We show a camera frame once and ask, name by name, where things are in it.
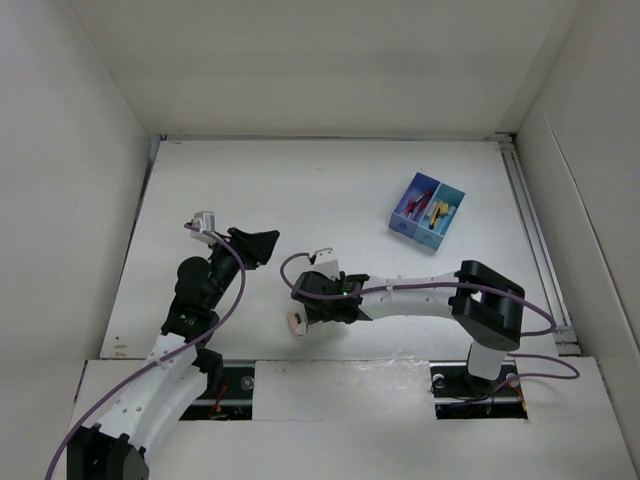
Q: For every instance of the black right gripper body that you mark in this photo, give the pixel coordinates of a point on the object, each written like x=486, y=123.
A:
x=318, y=314

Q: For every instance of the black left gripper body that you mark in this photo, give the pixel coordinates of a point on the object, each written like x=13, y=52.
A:
x=229, y=260

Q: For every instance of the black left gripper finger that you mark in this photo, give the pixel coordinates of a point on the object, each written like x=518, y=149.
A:
x=238, y=236
x=262, y=245

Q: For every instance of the pink white correction tape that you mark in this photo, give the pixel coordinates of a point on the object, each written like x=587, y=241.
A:
x=297, y=323

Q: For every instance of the red pen thin slanted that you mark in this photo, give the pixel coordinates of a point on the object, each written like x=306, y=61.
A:
x=411, y=206

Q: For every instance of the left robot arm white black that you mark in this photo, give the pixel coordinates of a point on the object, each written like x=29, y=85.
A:
x=179, y=368

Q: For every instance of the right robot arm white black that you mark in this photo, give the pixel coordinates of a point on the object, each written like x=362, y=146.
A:
x=486, y=305

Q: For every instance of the blue two-compartment container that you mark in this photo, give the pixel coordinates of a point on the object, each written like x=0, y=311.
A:
x=417, y=227

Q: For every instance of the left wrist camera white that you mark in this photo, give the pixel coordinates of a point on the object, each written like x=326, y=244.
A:
x=202, y=226

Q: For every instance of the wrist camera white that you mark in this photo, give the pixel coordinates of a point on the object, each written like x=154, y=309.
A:
x=202, y=226
x=325, y=261

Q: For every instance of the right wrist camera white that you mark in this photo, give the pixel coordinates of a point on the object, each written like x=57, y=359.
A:
x=325, y=261

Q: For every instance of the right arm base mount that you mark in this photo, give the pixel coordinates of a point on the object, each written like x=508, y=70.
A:
x=460, y=396

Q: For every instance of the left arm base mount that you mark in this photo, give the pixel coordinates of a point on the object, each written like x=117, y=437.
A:
x=232, y=401

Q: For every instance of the aluminium rail right side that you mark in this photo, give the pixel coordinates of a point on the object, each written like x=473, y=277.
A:
x=565, y=337

